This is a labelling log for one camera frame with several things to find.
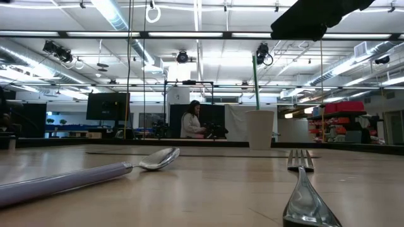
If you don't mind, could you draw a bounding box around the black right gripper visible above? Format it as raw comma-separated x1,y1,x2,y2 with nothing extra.
270,0,376,42

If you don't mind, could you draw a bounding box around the person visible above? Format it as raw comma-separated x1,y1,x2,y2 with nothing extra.
179,100,208,139

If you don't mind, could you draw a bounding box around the dark storage shelf rack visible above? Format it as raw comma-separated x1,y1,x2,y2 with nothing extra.
307,110,372,144

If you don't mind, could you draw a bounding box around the frame bar with light strips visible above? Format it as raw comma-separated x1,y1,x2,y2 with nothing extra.
0,30,404,41

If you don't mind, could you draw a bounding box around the black cabinet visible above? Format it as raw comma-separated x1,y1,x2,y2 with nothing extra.
12,102,47,139

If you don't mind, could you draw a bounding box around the green drinking straw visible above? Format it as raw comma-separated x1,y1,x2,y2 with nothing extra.
251,55,261,112

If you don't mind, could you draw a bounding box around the white paper cup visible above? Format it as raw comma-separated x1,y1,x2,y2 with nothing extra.
245,110,275,151

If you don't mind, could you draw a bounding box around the black partition panel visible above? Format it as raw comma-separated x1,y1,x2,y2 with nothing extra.
169,103,226,139

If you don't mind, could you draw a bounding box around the black ceiling camera with cables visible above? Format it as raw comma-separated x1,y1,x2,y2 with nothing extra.
42,40,85,71

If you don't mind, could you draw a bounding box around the silver ceiling air duct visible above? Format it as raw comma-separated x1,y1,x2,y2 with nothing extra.
91,0,165,73

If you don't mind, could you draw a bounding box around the black computer monitor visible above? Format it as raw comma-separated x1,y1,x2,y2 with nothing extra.
86,91,131,121

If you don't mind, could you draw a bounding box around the thin black hanging cable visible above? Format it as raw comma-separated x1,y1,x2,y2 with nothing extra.
142,0,148,139

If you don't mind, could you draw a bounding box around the white hanging ring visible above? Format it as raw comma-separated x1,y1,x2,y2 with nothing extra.
145,5,162,24

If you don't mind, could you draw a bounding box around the white hanging sheet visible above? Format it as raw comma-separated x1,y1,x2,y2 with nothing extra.
224,104,259,143

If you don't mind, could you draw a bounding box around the clear placemat with grey border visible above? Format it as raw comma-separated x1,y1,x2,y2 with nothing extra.
85,151,321,159

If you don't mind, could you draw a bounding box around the red storage bin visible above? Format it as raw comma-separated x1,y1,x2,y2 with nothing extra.
324,100,365,115

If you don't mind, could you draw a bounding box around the black tubular stand frame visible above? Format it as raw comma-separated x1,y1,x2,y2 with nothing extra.
163,80,215,139

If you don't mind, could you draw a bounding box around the black table frame rail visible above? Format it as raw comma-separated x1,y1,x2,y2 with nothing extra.
0,137,404,156

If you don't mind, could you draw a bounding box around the silver metal fork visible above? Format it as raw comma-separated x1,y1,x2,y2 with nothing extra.
282,149,343,227

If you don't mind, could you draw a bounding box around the spoon with lavender handle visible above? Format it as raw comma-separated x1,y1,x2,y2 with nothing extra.
0,147,181,209

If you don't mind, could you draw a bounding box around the small black ceiling camera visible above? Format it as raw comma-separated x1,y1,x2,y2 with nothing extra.
374,55,391,66

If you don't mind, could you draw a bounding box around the yellow hanging cable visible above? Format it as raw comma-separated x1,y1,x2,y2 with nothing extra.
123,0,133,140

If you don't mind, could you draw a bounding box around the black overhead camera with cable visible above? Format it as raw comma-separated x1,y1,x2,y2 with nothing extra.
256,42,274,67

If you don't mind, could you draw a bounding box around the blue work table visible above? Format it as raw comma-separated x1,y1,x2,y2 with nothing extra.
45,124,111,139

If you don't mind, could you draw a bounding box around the thin hanging cable with hook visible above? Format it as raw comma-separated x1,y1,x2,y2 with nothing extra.
319,40,325,143

